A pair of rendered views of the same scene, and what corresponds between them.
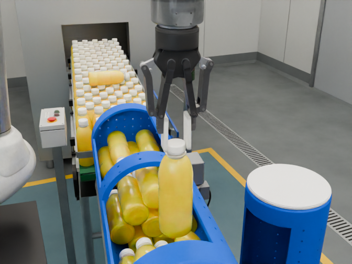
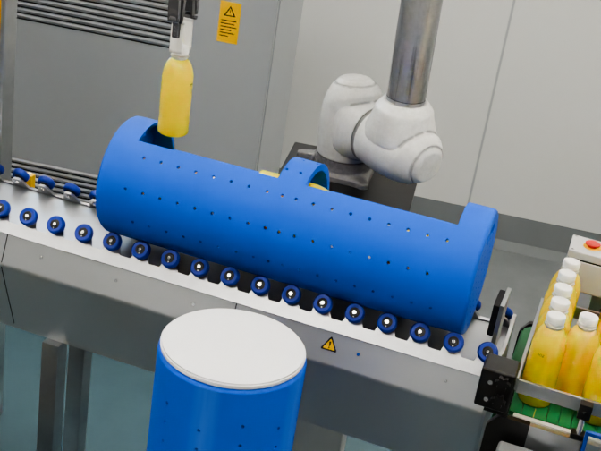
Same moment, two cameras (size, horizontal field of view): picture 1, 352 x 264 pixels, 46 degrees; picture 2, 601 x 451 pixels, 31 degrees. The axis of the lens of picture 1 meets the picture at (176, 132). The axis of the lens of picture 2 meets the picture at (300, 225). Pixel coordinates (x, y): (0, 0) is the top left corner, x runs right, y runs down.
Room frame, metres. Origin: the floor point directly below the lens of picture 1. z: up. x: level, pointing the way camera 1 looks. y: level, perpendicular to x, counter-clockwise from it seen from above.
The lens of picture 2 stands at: (2.16, -1.89, 2.10)
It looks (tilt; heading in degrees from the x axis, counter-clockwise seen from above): 24 degrees down; 119
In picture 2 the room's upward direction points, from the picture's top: 9 degrees clockwise
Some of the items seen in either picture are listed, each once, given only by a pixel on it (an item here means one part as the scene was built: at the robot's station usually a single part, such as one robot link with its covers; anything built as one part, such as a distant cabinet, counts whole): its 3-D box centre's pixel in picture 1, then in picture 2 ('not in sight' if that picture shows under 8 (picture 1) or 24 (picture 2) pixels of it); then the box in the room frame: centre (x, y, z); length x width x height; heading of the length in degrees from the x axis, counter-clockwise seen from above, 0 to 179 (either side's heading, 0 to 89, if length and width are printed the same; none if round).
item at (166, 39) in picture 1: (176, 51); not in sight; (0.72, 0.00, 1.61); 0.08 x 0.07 x 0.09; 104
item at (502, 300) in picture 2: not in sight; (496, 320); (1.51, 0.20, 0.99); 0.10 x 0.02 x 0.12; 104
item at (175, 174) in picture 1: (175, 190); (176, 93); (0.72, 0.00, 1.32); 0.07 x 0.07 x 0.19
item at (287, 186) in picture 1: (288, 185); (233, 346); (1.21, -0.38, 1.03); 0.28 x 0.28 x 0.01
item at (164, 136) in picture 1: (164, 132); (185, 33); (0.72, 0.02, 1.46); 0.03 x 0.01 x 0.07; 14
